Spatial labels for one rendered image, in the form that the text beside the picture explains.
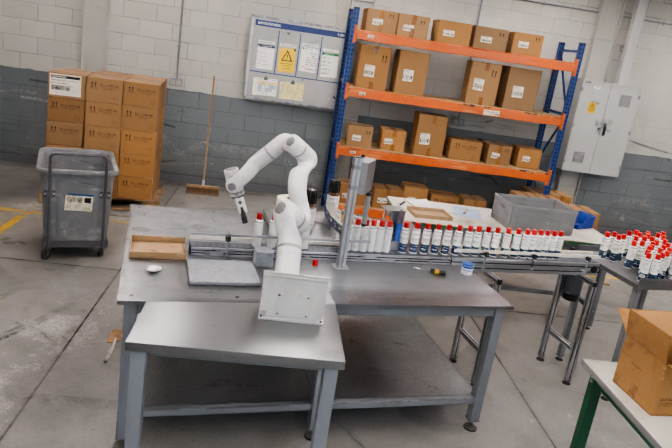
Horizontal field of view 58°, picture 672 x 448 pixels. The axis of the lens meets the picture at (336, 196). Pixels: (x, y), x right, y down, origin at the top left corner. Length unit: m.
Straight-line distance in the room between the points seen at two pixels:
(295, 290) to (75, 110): 4.40
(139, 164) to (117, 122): 0.49
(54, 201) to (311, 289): 3.07
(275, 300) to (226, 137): 5.39
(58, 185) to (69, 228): 0.39
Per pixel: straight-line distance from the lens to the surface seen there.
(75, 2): 8.31
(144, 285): 3.12
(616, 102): 8.67
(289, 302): 2.82
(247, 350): 2.61
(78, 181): 5.34
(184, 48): 8.00
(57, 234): 5.51
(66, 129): 6.82
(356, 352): 3.99
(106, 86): 6.67
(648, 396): 3.04
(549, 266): 4.40
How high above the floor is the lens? 2.12
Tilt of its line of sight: 14 degrees down
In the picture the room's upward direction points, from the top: 9 degrees clockwise
